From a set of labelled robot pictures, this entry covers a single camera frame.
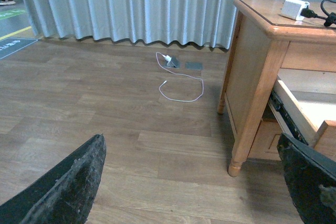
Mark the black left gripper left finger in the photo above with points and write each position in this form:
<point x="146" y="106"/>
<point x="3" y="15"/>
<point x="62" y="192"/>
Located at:
<point x="65" y="194"/>

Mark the white charger adapter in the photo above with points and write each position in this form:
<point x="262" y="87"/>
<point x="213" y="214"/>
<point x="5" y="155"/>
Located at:
<point x="292" y="9"/>

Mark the black drawer slide rail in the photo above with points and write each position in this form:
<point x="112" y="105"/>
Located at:
<point x="279" y="107"/>

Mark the wooden drawer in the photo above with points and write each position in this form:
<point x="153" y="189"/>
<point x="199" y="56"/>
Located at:
<point x="266" y="139"/>
<point x="312" y="111"/>

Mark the grey floor sign mat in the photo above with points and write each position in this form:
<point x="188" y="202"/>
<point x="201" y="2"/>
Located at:
<point x="11" y="45"/>

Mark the closed metal floor plate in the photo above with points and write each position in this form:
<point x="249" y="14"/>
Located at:
<point x="194" y="65"/>

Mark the open metal floor socket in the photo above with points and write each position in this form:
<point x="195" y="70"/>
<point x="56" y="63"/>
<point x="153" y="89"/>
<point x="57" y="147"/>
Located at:
<point x="174" y="63"/>

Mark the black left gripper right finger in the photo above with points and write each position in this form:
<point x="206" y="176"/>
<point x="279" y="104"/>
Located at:
<point x="310" y="179"/>

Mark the wooden nightstand cabinet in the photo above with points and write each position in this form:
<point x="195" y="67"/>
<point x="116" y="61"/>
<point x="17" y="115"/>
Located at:
<point x="266" y="45"/>

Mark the white plug on floor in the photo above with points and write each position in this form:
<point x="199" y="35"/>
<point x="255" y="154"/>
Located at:
<point x="167" y="58"/>

